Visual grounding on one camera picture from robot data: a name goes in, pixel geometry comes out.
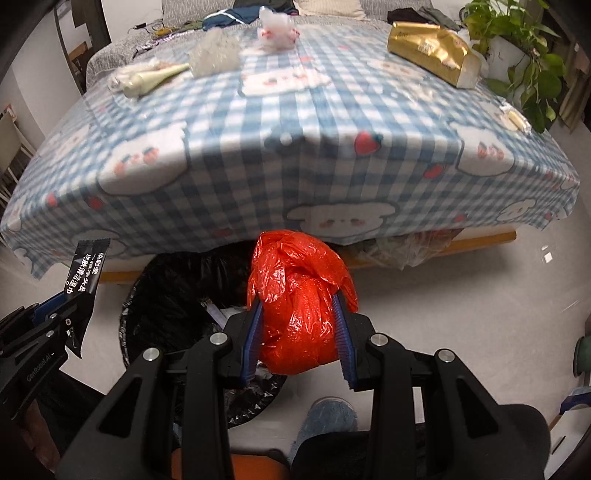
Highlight gold tissue pack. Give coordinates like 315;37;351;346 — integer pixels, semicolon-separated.
387;21;483;88

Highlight wooden table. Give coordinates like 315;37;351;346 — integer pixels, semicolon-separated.
99;228;518;283

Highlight red plastic bag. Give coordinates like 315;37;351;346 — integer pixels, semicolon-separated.
246;229;360;376

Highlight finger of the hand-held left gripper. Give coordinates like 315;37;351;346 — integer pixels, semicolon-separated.
0;316;84;358
0;292;77;324

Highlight person's right leg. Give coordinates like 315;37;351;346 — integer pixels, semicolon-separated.
295;431;372;480

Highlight grey sofa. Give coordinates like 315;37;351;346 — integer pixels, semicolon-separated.
85;0;462;88

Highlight small white packet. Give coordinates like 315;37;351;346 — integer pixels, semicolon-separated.
501;104;529;134

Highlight black wipe packet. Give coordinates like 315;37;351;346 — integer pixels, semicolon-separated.
65;237;112;361

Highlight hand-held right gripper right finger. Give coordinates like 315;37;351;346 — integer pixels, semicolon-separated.
330;293;509;480

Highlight clear plastic bag bundle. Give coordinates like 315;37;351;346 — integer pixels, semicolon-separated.
355;231;462;271

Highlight pink white plastic bag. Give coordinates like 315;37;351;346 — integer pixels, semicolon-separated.
256;6;301;49

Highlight trash bin with black liner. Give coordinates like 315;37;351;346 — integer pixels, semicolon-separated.
119;240;289;430

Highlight orange stool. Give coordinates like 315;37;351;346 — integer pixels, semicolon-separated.
171;450;291;480

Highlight beige dining chair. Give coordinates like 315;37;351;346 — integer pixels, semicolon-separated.
0;106;35;204

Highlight dark grey backpack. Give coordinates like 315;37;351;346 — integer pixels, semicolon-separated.
233;0;296;14

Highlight dark clothes pile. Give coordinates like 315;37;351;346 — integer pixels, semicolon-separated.
387;6;462;28

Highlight charger cables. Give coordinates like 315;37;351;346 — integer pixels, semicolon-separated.
131;18;185;38

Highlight blue fuzzy slipper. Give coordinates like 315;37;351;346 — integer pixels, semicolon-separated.
293;399;358;462

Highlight crumpled clear plastic wrap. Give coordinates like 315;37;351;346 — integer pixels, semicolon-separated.
188;28;243;77

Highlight blue jacket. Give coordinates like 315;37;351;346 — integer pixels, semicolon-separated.
203;7;262;31

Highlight white plant pot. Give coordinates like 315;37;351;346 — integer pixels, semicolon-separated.
487;34;532;81

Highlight blue checkered printed tablecloth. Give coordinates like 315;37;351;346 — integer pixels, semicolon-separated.
0;16;581;280

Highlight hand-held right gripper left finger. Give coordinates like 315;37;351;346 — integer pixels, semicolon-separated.
55;298;266;480

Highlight green potted plant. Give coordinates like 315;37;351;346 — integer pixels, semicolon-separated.
462;0;568;134

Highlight beige pillow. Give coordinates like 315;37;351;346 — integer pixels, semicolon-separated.
295;0;368;20

